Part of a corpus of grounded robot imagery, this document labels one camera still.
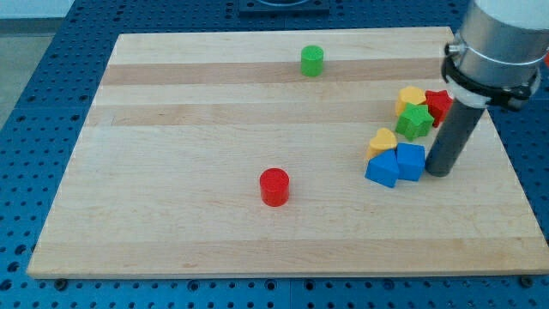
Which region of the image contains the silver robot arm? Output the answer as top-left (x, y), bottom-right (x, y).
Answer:
top-left (443, 0), bottom-right (548, 111)

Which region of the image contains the yellow heart block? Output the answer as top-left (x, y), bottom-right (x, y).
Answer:
top-left (365, 128), bottom-right (398, 161)

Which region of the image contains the red cylinder block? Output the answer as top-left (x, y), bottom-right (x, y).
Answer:
top-left (259, 167), bottom-right (290, 207)

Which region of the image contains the green cylinder block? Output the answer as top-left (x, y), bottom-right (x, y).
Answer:
top-left (300, 45), bottom-right (324, 77)

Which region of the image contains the blue triangle block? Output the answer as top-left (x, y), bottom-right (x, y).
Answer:
top-left (365, 149), bottom-right (400, 188)

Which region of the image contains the wooden board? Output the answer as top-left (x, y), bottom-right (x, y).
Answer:
top-left (27, 27), bottom-right (548, 279)

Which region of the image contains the blue cube block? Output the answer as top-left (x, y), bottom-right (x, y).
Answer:
top-left (396, 142), bottom-right (425, 181)

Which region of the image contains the green star block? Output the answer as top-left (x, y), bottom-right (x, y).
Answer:
top-left (395, 103), bottom-right (434, 141)

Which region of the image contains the yellow hexagon block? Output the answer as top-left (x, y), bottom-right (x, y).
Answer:
top-left (395, 86), bottom-right (426, 117)

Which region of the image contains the red star block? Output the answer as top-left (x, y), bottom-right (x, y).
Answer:
top-left (425, 90), bottom-right (453, 128)

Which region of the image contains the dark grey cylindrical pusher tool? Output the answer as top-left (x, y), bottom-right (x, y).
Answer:
top-left (425, 100), bottom-right (485, 177)

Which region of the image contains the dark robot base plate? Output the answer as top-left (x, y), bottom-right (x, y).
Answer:
top-left (237, 0), bottom-right (331, 16)

